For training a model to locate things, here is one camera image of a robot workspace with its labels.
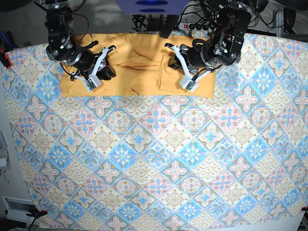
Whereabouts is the white power strip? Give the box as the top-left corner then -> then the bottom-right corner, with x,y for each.
178,21 -> 216,31

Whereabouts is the white device at left edge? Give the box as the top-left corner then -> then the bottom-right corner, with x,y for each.
0,131 -> 11,170

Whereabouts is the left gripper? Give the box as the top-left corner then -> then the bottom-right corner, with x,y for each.
165,39 -> 217,74

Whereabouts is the yellow T-shirt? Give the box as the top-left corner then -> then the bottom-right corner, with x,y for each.
59,33 -> 215,98

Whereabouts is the orange black clamp lower left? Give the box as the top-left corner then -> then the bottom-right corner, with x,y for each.
26,210 -> 48,219

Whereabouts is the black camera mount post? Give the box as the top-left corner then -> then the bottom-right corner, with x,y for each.
159,14 -> 179,39

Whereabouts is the patterned blue tablecloth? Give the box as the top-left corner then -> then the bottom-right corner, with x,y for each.
0,35 -> 308,231

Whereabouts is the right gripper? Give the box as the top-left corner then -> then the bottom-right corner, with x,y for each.
69,45 -> 116,80

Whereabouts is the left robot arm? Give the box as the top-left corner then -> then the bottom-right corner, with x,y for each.
179,0 -> 253,74

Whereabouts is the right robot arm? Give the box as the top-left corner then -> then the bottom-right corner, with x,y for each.
34,0 -> 116,81

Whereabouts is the blue handled clamp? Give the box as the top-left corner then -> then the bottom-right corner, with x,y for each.
0,31 -> 18,50

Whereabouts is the red black clamp upper left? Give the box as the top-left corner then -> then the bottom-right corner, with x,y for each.
0,48 -> 12,69

